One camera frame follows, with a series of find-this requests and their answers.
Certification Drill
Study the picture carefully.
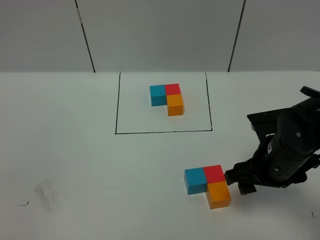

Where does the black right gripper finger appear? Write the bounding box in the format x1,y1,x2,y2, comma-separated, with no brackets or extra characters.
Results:
238,182,257,195

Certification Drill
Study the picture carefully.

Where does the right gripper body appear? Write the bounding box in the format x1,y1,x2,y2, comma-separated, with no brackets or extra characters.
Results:
224,142,320,188

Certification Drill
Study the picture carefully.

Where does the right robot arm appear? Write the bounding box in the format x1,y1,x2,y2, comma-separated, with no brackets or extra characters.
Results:
224,86,320,195

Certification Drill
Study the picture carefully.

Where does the orange template cube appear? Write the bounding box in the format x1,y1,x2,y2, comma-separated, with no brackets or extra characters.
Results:
166,94,184,116

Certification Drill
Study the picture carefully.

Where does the red template cube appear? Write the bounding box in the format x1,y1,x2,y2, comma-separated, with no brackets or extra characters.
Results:
164,83,181,96

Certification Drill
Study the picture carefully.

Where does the blue template cube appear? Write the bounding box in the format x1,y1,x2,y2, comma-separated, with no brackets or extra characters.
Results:
149,84,167,107

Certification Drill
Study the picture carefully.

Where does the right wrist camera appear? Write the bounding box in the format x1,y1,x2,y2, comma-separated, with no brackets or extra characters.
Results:
247,108,287,142

